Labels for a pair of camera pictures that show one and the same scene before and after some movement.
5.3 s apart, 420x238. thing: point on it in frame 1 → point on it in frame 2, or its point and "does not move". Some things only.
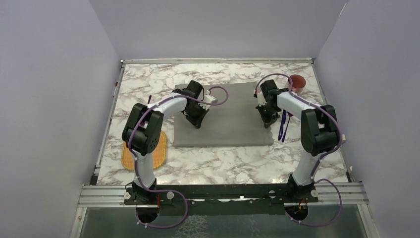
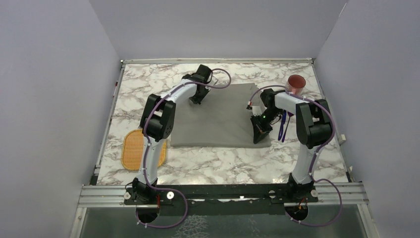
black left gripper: x=196 y=122 → x=198 y=99
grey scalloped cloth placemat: x=233 y=119 does not move
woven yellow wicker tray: x=159 y=155 does not move
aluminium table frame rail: x=99 y=196 does not move
